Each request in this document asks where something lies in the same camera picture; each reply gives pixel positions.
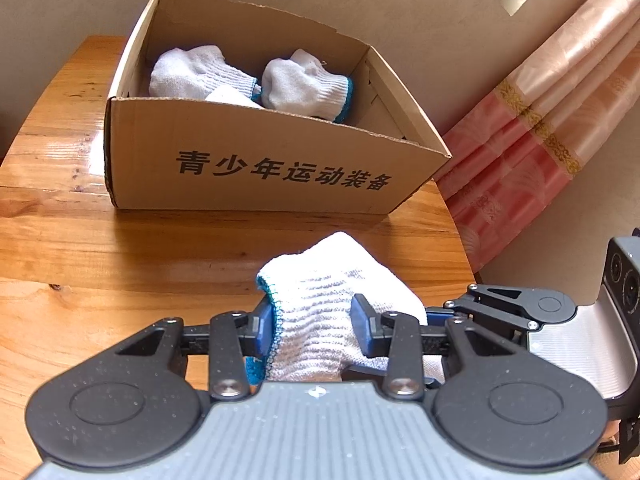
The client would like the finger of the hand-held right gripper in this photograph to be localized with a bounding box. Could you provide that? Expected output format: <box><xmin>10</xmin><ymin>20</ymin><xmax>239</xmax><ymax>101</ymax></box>
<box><xmin>424</xmin><ymin>311</ymin><xmax>468</xmax><ymax>339</ymax></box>
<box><xmin>444</xmin><ymin>284</ymin><xmax>536</xmax><ymax>333</ymax></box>

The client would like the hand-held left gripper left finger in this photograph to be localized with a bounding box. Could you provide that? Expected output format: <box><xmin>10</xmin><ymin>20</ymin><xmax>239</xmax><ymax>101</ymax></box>
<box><xmin>115</xmin><ymin>305</ymin><xmax>273</xmax><ymax>401</ymax></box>

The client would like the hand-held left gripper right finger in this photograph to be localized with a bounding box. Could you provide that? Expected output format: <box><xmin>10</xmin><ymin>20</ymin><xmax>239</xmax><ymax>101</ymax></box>
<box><xmin>350</xmin><ymin>294</ymin><xmax>526</xmax><ymax>401</ymax></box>

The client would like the brown cardboard box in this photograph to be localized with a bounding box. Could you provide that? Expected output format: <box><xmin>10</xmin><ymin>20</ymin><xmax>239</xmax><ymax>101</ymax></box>
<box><xmin>102</xmin><ymin>0</ymin><xmax>453</xmax><ymax>216</ymax></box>

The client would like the pink patterned curtain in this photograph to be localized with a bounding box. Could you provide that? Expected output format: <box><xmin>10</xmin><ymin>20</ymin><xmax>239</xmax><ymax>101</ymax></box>
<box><xmin>432</xmin><ymin>0</ymin><xmax>640</xmax><ymax>273</ymax></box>

